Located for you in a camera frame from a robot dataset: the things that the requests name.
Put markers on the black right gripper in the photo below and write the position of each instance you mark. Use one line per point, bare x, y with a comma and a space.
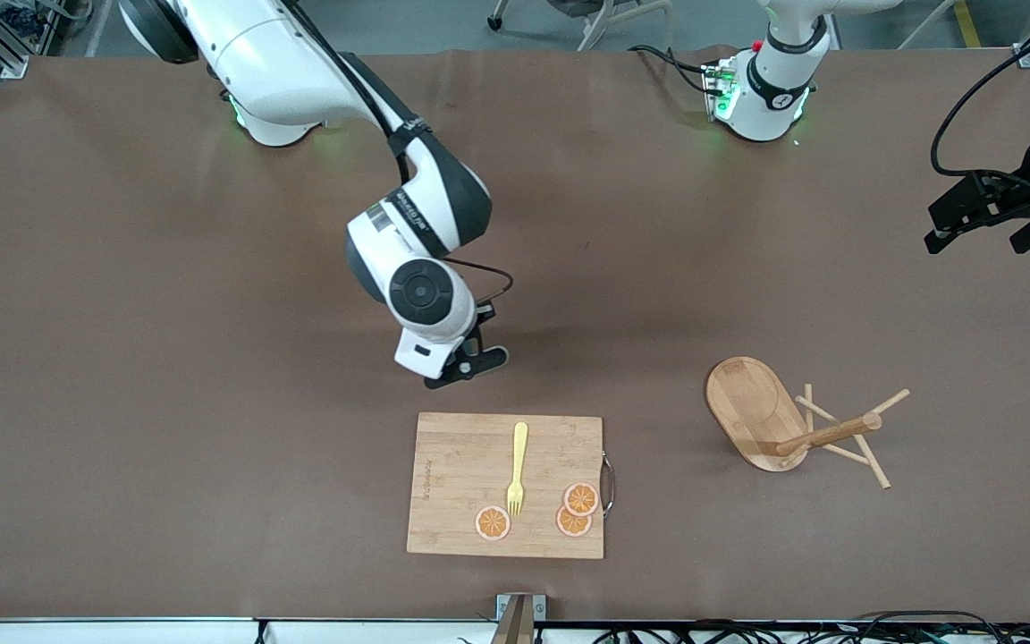
485, 316

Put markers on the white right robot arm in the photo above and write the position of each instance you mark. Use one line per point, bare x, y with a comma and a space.
274, 63

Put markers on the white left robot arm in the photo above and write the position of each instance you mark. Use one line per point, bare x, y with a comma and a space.
770, 80

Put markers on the wooden mug rack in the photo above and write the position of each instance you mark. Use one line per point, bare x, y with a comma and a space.
752, 407

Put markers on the yellow plastic fork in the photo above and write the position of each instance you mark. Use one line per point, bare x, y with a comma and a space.
519, 447

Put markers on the bamboo cutting board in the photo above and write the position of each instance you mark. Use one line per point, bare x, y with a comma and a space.
461, 483

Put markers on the orange slice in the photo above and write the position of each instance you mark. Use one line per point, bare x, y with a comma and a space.
581, 498
493, 523
569, 526

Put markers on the office chair base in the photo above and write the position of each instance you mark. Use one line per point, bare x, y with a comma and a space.
591, 31

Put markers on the metal table edge bracket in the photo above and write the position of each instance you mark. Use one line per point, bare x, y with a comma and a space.
519, 617

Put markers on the white table edge rail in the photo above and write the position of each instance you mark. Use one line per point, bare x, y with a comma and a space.
122, 633

